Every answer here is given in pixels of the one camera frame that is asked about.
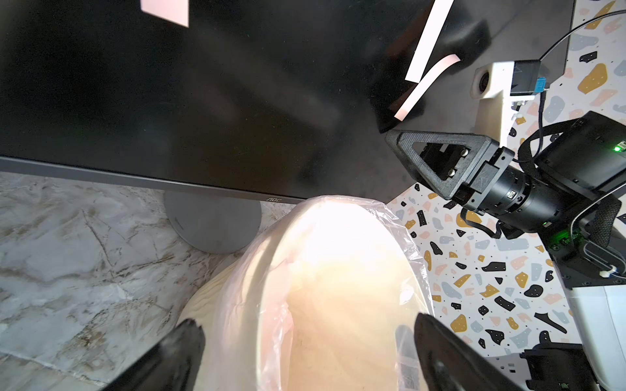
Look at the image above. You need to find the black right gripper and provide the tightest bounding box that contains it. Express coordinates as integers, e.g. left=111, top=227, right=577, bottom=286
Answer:
left=385, top=130, right=577, bottom=232

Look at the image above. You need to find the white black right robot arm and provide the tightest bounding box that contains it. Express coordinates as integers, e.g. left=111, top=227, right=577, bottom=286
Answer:
left=386, top=112, right=625, bottom=390

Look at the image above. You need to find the cream bin with plastic liner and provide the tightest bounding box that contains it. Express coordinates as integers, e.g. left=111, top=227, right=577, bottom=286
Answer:
left=181, top=196, right=433, bottom=390

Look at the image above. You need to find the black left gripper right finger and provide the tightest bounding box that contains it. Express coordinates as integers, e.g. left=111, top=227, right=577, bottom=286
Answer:
left=414, top=313, right=520, bottom=390

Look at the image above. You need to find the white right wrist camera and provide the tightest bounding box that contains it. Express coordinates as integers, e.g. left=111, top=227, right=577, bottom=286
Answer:
left=470, top=60, right=546, bottom=147

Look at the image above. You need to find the grey round monitor stand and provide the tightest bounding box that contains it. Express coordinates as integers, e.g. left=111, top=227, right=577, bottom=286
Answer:
left=164, top=191, right=262, bottom=254

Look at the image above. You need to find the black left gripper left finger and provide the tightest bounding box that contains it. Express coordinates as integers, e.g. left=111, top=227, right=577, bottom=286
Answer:
left=103, top=319, right=205, bottom=391

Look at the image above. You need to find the pink sticky note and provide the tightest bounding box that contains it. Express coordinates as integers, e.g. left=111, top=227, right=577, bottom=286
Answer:
left=395, top=54, right=461, bottom=122
left=140, top=0, right=189, bottom=28
left=405, top=0, right=453, bottom=83

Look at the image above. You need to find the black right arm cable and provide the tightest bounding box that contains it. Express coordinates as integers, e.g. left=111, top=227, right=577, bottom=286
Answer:
left=535, top=8, right=626, bottom=162

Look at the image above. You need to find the black computer monitor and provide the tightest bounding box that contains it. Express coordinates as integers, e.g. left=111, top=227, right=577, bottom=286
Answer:
left=1, top=1, right=575, bottom=202

